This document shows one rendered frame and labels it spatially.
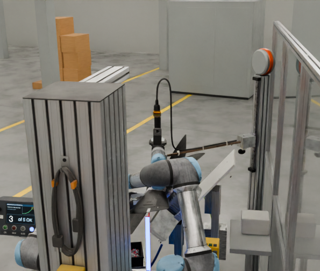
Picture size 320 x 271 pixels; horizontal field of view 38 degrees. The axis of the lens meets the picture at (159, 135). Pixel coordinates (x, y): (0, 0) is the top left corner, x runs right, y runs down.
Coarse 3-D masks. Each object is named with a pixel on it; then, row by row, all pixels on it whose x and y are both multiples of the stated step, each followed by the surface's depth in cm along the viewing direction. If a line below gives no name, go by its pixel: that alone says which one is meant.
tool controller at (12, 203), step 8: (0, 200) 250; (8, 200) 249; (16, 200) 250; (24, 200) 251; (32, 200) 251; (0, 208) 249; (8, 208) 249; (16, 208) 248; (24, 208) 247; (32, 208) 247; (0, 216) 250; (16, 216) 248; (24, 216) 248; (32, 216) 247; (0, 224) 250; (8, 224) 250; (16, 224) 249; (24, 224) 248; (32, 224) 247; (0, 232) 251; (8, 232) 250; (16, 232) 249; (24, 232) 248; (32, 232) 248
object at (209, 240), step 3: (207, 240) 243; (210, 240) 243; (213, 240) 243; (216, 240) 243; (207, 243) 241; (210, 243) 241; (213, 243) 241; (216, 243) 240; (210, 246) 238; (213, 246) 238; (213, 249) 237; (216, 249) 237
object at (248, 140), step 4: (240, 136) 294; (244, 136) 293; (248, 136) 293; (252, 136) 293; (240, 140) 293; (244, 140) 291; (248, 140) 292; (252, 140) 294; (240, 144) 294; (244, 144) 292; (248, 144) 293; (252, 144) 294
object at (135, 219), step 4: (140, 196) 288; (132, 216) 285; (136, 216) 284; (140, 216) 282; (132, 220) 284; (136, 220) 282; (140, 220) 281; (132, 224) 282; (136, 224) 281; (132, 228) 281; (132, 232) 279
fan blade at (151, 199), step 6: (150, 192) 271; (156, 192) 271; (162, 192) 271; (144, 198) 266; (150, 198) 265; (156, 198) 264; (162, 198) 265; (138, 204) 262; (144, 204) 260; (150, 204) 259; (156, 204) 258; (162, 204) 258; (132, 210) 260; (138, 210) 257; (144, 210) 255; (150, 210) 254; (156, 210) 252
